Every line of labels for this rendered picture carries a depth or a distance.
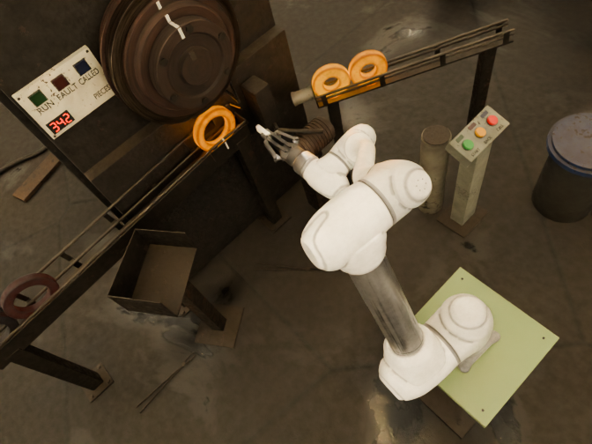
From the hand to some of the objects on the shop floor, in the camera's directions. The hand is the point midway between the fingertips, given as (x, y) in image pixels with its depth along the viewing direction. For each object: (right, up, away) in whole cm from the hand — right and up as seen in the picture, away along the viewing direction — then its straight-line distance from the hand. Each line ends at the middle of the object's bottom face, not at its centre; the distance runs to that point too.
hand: (263, 132), depth 172 cm
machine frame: (-34, -13, +89) cm, 96 cm away
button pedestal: (+93, -32, +48) cm, 110 cm away
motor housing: (+28, -22, +69) cm, 78 cm away
